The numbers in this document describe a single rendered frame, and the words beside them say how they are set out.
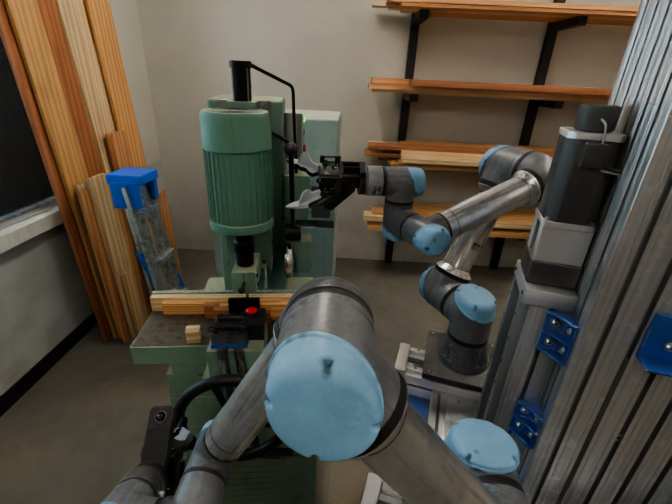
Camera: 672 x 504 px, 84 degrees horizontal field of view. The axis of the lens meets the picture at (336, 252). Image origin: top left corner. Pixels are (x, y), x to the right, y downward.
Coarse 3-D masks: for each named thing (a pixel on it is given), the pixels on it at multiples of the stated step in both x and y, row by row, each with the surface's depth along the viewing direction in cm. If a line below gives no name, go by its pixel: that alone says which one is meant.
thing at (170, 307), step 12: (168, 300) 117; (180, 300) 117; (192, 300) 118; (204, 300) 118; (216, 300) 118; (276, 300) 120; (288, 300) 120; (168, 312) 117; (180, 312) 117; (192, 312) 117
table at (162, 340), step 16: (160, 320) 114; (176, 320) 114; (192, 320) 115; (208, 320) 115; (272, 320) 117; (144, 336) 107; (160, 336) 107; (176, 336) 108; (208, 336) 108; (272, 336) 110; (144, 352) 104; (160, 352) 104; (176, 352) 105; (192, 352) 105; (208, 368) 101
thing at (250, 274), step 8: (256, 256) 118; (256, 264) 114; (232, 272) 108; (240, 272) 109; (248, 272) 109; (256, 272) 111; (232, 280) 109; (240, 280) 110; (248, 280) 110; (256, 280) 111; (248, 288) 111; (256, 288) 111
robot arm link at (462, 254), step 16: (480, 160) 113; (496, 160) 108; (512, 160) 104; (480, 176) 116; (496, 176) 107; (480, 192) 113; (464, 240) 114; (480, 240) 113; (448, 256) 117; (464, 256) 114; (432, 272) 120; (448, 272) 115; (464, 272) 115; (432, 288) 118; (448, 288) 114; (432, 304) 119
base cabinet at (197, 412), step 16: (176, 400) 112; (192, 400) 112; (208, 400) 113; (192, 416) 115; (208, 416) 116; (192, 432) 118; (272, 432) 121; (240, 464) 126; (256, 464) 127; (272, 464) 127; (288, 464) 128; (304, 464) 129; (240, 480) 129; (256, 480) 130; (272, 480) 131; (288, 480) 132; (304, 480) 133; (224, 496) 132; (240, 496) 133; (256, 496) 134; (272, 496) 135; (288, 496) 135; (304, 496) 136
